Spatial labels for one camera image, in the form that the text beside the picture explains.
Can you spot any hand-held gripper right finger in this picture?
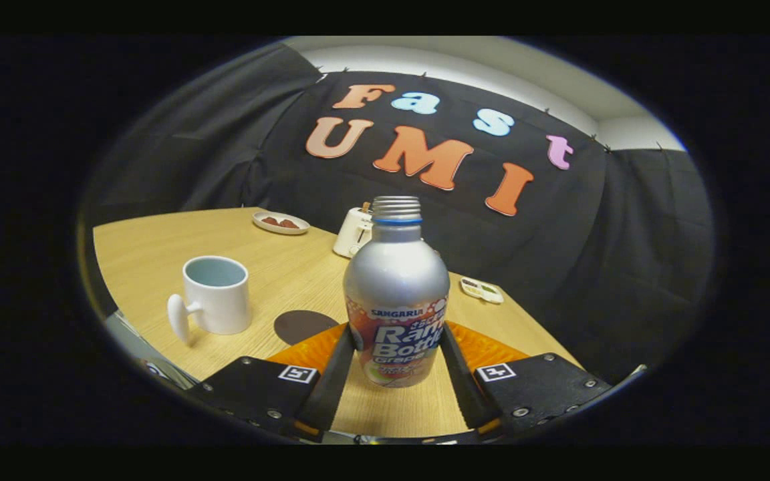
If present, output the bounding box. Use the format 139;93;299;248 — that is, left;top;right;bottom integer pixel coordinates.
440;321;612;438

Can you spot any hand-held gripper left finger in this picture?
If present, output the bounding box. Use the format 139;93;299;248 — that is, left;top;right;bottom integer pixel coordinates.
188;323;357;443

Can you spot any dark brown round coaster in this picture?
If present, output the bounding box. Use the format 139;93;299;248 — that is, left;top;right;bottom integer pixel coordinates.
273;310;340;346

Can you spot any silver juice bottle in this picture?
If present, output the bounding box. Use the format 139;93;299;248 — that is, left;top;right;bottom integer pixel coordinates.
343;196;451;389

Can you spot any white cup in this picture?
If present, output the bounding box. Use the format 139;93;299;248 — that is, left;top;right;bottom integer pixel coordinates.
167;256;253;345

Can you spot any white divided dish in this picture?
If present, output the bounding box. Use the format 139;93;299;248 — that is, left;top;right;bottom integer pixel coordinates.
460;276;505;305

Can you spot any black backdrop cloth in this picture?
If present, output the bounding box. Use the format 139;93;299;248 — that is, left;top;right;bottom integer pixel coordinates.
81;43;715;385

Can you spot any white toaster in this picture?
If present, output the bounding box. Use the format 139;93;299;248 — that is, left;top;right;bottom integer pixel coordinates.
333;207;374;259

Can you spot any small white plate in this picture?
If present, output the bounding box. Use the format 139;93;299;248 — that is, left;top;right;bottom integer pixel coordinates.
252;211;311;236

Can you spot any wooden table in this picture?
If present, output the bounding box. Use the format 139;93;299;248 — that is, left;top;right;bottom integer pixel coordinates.
93;207;583;440

